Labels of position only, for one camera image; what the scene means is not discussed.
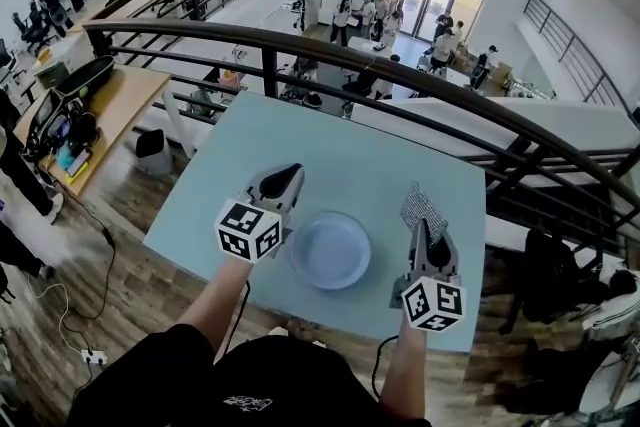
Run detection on white round table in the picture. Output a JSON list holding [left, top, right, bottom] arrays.
[[578, 348, 640, 422]]

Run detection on black curved metal railing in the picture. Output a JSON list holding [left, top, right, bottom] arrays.
[[82, 18, 640, 261]]

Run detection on green storage box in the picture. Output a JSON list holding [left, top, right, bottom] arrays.
[[33, 60, 71, 90]]

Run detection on grey mesh scrubber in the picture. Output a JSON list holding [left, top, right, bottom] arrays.
[[399, 181, 450, 250]]

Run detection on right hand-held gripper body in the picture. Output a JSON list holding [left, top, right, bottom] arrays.
[[389, 217, 467, 332]]

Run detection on black floor cable with adapter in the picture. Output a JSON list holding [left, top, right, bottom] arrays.
[[52, 182, 118, 322]]

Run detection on white bin with black lid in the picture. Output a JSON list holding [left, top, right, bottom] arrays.
[[135, 128, 174, 177]]

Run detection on person's black shirt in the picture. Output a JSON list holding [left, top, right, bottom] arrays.
[[66, 323, 432, 427]]

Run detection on white rectangular table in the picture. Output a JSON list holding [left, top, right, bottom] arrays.
[[346, 35, 397, 62]]

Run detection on pile of black bags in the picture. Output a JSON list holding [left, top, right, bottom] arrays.
[[498, 228, 639, 337]]

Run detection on black electronic equipment pile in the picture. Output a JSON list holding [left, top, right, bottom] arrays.
[[23, 95, 100, 162]]

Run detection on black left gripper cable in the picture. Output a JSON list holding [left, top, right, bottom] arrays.
[[221, 279, 252, 359]]

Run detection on smartphone with yellow edge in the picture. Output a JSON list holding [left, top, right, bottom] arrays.
[[63, 148, 93, 178]]

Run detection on black office chair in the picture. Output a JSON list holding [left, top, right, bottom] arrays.
[[11, 8, 57, 55]]

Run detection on person's white shoe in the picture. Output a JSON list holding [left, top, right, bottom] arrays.
[[267, 326, 327, 349]]

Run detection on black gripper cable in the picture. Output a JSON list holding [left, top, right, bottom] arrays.
[[370, 334, 400, 402], [221, 279, 252, 359]]

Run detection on person's left forearm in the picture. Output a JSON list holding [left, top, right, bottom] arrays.
[[177, 257, 254, 357]]

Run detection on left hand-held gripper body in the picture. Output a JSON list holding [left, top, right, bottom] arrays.
[[214, 162, 305, 265]]

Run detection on black bag on floor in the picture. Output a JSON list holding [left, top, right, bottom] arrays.
[[502, 338, 632, 416]]

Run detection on wooden desk with white legs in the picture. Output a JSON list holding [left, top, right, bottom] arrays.
[[13, 63, 197, 197]]

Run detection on person's right forearm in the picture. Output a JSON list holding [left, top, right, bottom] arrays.
[[379, 314, 431, 421]]

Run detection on black stairway railing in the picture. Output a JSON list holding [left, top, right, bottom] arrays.
[[522, 0, 632, 117]]

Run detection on white floor cable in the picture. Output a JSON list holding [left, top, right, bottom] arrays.
[[28, 281, 94, 357]]

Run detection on long black case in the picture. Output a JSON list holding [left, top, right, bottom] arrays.
[[53, 55, 117, 99]]

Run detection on light blue round plate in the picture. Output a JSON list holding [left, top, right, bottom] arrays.
[[289, 211, 373, 291]]

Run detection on cardboard box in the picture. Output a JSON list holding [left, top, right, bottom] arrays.
[[491, 61, 515, 90]]

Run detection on long wooden desk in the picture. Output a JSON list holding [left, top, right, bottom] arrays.
[[68, 0, 182, 34]]

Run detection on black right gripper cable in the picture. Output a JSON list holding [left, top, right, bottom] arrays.
[[370, 334, 400, 402]]

